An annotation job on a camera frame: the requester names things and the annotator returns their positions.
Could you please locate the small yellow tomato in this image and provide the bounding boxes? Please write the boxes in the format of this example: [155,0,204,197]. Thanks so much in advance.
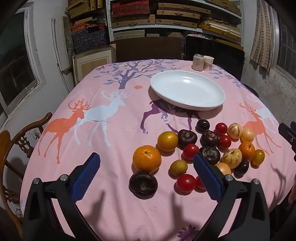
[251,149,265,167]

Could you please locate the pale yellow round fruit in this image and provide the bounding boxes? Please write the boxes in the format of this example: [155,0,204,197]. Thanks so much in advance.
[240,128,255,143]

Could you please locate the striped pepino melon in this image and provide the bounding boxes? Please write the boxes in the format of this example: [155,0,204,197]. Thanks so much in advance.
[227,123,242,140]
[222,148,242,169]

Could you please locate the red cherry tomato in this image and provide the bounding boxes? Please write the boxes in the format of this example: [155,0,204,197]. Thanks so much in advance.
[176,174,196,193]

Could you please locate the dark purple plum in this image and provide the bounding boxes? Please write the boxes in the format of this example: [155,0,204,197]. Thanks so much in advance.
[195,119,210,133]

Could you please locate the yellow orange tomato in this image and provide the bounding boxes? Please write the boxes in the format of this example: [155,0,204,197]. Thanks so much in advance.
[157,131,178,152]

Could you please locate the large orange mandarin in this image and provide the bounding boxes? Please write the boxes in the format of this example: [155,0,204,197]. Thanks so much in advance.
[132,145,162,173]

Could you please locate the wooden chair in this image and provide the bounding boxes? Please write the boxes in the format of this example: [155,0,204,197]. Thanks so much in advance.
[1,112,52,238]

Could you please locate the black round stool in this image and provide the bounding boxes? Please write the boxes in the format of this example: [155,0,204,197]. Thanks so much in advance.
[243,84,259,98]

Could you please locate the right window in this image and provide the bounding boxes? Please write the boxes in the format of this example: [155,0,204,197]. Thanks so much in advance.
[270,6,295,83]

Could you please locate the window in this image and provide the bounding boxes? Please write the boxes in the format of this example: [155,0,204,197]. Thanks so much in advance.
[270,6,295,83]
[1,2,43,125]

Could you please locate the beige curtain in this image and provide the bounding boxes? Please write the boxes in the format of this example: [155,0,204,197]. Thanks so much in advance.
[250,0,273,72]

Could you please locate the black panel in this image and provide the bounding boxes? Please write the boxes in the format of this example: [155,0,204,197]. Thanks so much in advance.
[185,35,245,81]

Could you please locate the white oval plate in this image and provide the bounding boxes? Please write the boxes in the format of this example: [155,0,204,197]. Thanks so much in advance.
[150,70,226,111]

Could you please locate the pink deer tablecloth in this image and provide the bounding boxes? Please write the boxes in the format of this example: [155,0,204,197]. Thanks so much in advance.
[20,60,295,240]

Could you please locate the paper cup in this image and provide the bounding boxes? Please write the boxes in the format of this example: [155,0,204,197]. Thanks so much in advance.
[203,55,214,71]

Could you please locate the pink drink can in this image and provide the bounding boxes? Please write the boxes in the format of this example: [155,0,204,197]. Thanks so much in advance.
[192,54,205,71]

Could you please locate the metal storage shelf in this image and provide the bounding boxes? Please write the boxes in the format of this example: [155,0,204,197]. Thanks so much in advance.
[105,1,243,45]

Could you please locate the left window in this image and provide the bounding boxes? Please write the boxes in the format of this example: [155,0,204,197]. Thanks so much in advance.
[1,2,43,125]

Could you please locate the framed cardboard box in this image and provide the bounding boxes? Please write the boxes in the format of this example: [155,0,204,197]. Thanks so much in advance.
[72,44,116,86]

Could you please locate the dark brown board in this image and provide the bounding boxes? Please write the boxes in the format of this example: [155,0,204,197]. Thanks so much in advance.
[114,37,183,62]

